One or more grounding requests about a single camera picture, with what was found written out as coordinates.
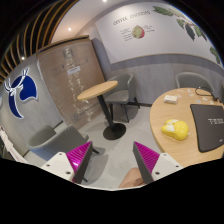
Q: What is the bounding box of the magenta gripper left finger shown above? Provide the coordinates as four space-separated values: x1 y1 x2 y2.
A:
40 141 94 185

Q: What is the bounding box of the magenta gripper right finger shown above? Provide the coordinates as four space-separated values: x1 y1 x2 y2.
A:
132 141 184 185

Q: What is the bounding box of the black mouse pad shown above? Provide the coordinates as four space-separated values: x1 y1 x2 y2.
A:
190 104 224 153

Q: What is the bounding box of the person's knee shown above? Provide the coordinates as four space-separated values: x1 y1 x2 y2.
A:
119 167 144 188

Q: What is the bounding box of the grey armchair near left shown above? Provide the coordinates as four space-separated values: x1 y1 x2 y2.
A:
27 125 89 161

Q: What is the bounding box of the round wooden table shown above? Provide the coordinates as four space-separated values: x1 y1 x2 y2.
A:
150 87 224 167

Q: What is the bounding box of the grey chair behind small table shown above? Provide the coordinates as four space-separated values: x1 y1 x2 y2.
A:
104 73 139 114

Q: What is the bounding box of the grey chair behind big table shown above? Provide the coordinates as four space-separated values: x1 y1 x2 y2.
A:
175 72 214 92

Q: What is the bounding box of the small round pedestal table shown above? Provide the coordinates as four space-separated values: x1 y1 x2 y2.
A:
77 81 126 140

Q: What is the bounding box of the blue white wall logo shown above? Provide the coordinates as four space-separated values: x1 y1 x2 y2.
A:
4 68 38 119

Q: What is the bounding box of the black cable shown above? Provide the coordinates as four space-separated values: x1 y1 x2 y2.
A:
194 86 218 101

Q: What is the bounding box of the coffee wall poster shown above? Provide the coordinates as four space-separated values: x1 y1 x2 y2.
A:
96 1 222 66

